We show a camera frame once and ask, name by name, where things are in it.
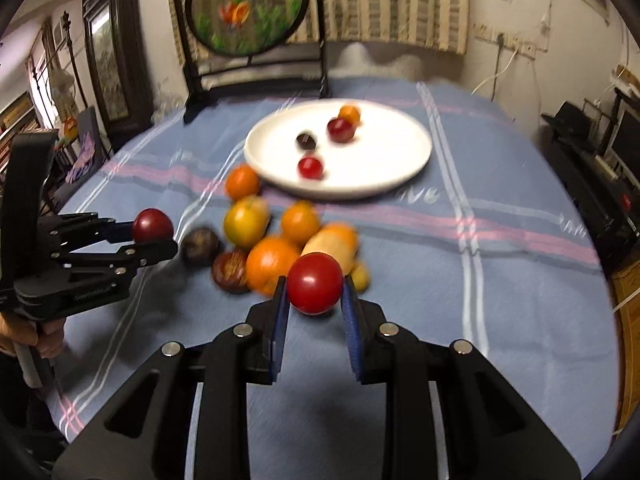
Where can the yellow green persimmon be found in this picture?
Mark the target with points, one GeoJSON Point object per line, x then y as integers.
{"type": "Point", "coordinates": [246, 221]}

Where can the dark framed picture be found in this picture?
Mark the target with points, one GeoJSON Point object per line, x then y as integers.
{"type": "Point", "coordinates": [118, 68]}

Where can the white wall power strip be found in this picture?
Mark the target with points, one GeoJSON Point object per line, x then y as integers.
{"type": "Point", "coordinates": [508, 41]}

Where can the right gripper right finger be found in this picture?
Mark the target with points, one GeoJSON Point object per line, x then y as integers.
{"type": "Point", "coordinates": [449, 413]}

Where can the dark purple plum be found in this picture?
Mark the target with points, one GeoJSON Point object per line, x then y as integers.
{"type": "Point", "coordinates": [306, 142]}

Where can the pale yellow potato-like fruit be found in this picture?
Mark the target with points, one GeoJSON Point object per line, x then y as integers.
{"type": "Point", "coordinates": [332, 245]}

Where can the dark red plum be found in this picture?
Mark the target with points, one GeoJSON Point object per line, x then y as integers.
{"type": "Point", "coordinates": [152, 225]}

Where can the large red plum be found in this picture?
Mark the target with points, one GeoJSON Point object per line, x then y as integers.
{"type": "Point", "coordinates": [315, 283]}

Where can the computer monitor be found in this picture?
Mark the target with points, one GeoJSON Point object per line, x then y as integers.
{"type": "Point", "coordinates": [622, 152]}

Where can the small yellow green fruit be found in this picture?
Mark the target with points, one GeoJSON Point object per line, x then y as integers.
{"type": "Point", "coordinates": [360, 276]}

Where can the person's left hand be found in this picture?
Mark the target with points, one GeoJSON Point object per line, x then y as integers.
{"type": "Point", "coordinates": [48, 340]}

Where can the round fish screen ornament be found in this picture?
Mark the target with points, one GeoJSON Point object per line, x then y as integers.
{"type": "Point", "coordinates": [249, 48]}

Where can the white oval plate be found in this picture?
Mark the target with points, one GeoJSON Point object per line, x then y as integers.
{"type": "Point", "coordinates": [389, 148]}

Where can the small orange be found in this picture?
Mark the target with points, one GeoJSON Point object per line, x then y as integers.
{"type": "Point", "coordinates": [346, 231]}

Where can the beige checked curtain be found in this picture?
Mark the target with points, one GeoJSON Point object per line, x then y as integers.
{"type": "Point", "coordinates": [442, 25]}

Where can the smooth orange fruit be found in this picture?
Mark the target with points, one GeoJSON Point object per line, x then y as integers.
{"type": "Point", "coordinates": [300, 222]}

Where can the large orange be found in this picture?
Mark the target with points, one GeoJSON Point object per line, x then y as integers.
{"type": "Point", "coordinates": [268, 260]}

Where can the small orange fruit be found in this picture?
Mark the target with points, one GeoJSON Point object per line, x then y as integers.
{"type": "Point", "coordinates": [350, 112]}

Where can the rough orange tangerine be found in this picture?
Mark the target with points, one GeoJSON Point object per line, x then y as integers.
{"type": "Point", "coordinates": [242, 182]}

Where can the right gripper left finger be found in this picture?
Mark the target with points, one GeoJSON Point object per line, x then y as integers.
{"type": "Point", "coordinates": [184, 401]}

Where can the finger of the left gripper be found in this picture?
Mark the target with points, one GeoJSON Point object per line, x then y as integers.
{"type": "Point", "coordinates": [68, 232]}
{"type": "Point", "coordinates": [133, 256]}

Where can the small red tomato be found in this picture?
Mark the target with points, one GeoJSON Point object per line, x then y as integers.
{"type": "Point", "coordinates": [310, 168]}

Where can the dark mangosteen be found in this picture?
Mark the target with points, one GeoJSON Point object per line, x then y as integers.
{"type": "Point", "coordinates": [200, 247]}

